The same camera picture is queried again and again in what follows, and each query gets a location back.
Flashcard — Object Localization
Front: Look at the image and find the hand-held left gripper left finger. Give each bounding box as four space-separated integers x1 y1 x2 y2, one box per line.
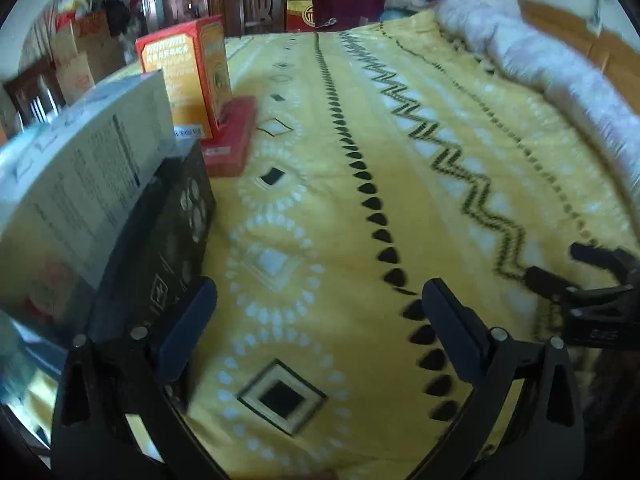
50 276 221 480

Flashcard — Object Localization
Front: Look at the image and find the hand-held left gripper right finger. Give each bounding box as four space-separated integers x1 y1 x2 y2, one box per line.
421 277 586 480

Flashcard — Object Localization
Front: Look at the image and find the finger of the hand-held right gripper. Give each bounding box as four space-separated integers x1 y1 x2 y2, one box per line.
571 242 640 286
524 266 636 311

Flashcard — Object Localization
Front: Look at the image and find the black box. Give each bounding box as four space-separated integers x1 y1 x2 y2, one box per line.
75 140 217 341

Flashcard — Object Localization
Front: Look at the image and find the yellow patterned bedspread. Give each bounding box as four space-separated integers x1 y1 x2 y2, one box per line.
25 7 640 480

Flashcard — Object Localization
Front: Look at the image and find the grey white box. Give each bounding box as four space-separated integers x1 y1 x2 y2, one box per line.
0 70 176 328

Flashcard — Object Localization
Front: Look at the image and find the flat red box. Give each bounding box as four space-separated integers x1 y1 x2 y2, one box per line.
200 96 258 178

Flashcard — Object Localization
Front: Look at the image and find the wooden headboard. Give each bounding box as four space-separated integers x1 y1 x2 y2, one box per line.
517 0 640 111

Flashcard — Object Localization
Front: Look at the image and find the white fluffy blanket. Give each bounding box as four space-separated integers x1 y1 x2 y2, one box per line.
435 0 640 191

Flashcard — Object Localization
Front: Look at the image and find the orange box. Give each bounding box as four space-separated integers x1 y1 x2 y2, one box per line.
135 14 233 141

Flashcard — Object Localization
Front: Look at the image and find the cardboard box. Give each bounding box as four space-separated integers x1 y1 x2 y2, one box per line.
52 47 126 105
70 10 115 46

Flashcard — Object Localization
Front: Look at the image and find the dark wooden chair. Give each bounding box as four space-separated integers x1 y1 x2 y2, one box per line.
2 57 66 128

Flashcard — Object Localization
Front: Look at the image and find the brown chair with pale backrest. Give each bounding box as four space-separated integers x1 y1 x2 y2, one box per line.
235 0 291 36

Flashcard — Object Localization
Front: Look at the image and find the red box with gold emblem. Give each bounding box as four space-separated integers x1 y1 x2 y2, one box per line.
284 0 321 33

